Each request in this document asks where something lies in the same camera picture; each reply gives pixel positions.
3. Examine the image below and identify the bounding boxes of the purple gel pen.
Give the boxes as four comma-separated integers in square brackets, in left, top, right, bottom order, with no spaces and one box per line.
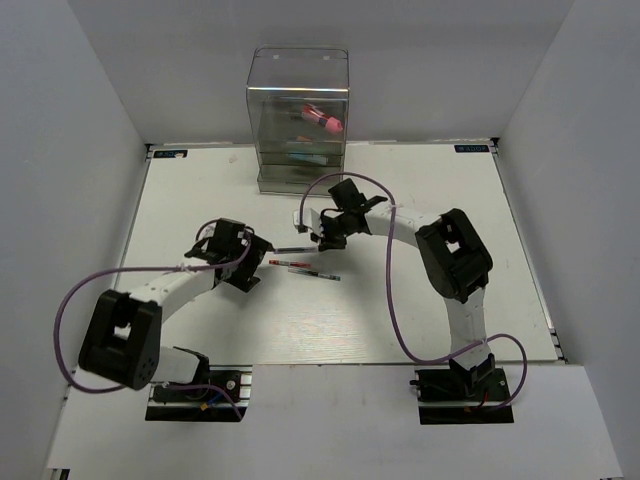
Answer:
[273,246,319,255]

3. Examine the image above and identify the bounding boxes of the blue highlighter marker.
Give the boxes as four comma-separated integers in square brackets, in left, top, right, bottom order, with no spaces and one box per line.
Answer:
[287,153,328,166]

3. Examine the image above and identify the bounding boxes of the clear acrylic drawer organizer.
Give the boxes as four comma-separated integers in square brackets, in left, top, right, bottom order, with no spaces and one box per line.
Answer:
[246,45,350,196]

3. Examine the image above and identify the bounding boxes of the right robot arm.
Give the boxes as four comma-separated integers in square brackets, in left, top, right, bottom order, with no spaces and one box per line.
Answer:
[294,179,495,399]

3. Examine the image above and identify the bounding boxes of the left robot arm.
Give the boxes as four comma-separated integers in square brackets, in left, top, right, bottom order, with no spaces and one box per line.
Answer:
[78,219,274,399]

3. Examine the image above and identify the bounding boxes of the red gel pen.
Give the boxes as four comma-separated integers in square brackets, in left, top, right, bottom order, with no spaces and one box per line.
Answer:
[268,259,314,269]

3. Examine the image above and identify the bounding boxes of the green gel pen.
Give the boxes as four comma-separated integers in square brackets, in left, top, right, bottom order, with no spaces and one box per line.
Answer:
[288,267,341,281]

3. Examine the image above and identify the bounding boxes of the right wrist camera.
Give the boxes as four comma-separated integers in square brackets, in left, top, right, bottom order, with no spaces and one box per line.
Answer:
[292,208,318,233]

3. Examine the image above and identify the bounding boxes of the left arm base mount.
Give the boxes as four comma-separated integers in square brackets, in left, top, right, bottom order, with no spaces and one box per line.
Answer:
[145,366,253,423]

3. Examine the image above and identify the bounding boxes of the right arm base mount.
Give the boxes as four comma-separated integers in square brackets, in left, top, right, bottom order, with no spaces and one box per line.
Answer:
[409,368,514,426]

